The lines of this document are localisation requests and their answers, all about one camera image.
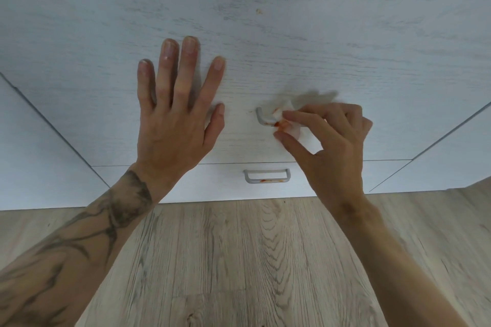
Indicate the person's left hand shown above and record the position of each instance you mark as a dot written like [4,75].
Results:
[172,135]

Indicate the white stained wipe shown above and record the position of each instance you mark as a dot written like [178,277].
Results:
[284,106]

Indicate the person's left forearm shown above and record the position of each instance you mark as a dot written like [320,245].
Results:
[57,261]

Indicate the person's right hand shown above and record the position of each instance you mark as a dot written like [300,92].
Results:
[337,158]

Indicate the white cabinet door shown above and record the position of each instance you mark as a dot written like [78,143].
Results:
[38,166]
[441,169]

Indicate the person's right forearm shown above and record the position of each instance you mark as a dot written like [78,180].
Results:
[402,280]

